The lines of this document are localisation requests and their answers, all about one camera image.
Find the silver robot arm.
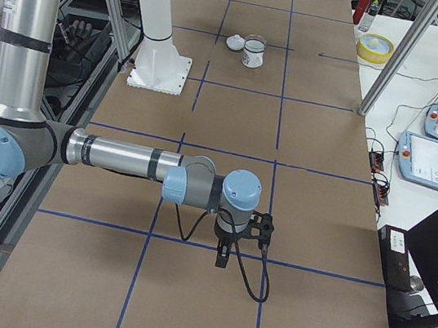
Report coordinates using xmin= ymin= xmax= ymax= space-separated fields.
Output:
xmin=0 ymin=0 xmax=262 ymax=268

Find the red thermos bottle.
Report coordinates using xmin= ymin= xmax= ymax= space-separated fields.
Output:
xmin=352 ymin=0 xmax=371 ymax=24

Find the clear plastic funnel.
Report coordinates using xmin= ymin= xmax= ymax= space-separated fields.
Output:
xmin=244 ymin=34 xmax=267 ymax=53

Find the black computer box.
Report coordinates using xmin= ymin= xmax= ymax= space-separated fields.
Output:
xmin=378 ymin=224 xmax=410 ymax=292

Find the aluminium frame post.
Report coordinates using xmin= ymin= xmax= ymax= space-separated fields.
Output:
xmin=358 ymin=0 xmax=438 ymax=117

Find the lower small circuit board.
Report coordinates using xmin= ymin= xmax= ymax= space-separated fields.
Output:
xmin=372 ymin=180 xmax=390 ymax=206

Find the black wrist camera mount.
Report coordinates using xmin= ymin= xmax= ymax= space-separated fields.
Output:
xmin=241 ymin=211 xmax=275 ymax=254

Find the yellow rimmed round container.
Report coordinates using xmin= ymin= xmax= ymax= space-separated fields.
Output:
xmin=356 ymin=33 xmax=395 ymax=64

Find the clear bottle green cap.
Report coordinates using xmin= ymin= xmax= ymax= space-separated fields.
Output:
xmin=358 ymin=0 xmax=381 ymax=33

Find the upper small circuit board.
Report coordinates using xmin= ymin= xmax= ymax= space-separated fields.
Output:
xmin=369 ymin=150 xmax=385 ymax=173

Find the white enamel mug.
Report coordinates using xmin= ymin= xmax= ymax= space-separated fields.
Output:
xmin=241 ymin=49 xmax=264 ymax=69

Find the near teach pendant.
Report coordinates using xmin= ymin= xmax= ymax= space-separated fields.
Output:
xmin=397 ymin=131 xmax=438 ymax=191

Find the small circuit board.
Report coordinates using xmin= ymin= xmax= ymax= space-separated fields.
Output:
xmin=369 ymin=150 xmax=385 ymax=173
xmin=372 ymin=180 xmax=390 ymax=206

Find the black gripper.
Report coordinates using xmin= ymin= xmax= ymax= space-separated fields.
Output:
xmin=215 ymin=226 xmax=234 ymax=268

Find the white pedestal column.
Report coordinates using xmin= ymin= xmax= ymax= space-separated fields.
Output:
xmin=127 ymin=0 xmax=192 ymax=95

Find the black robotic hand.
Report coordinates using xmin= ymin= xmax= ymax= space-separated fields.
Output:
xmin=51 ymin=19 xmax=100 ymax=64

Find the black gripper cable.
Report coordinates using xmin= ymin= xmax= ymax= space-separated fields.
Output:
xmin=161 ymin=201 xmax=281 ymax=304

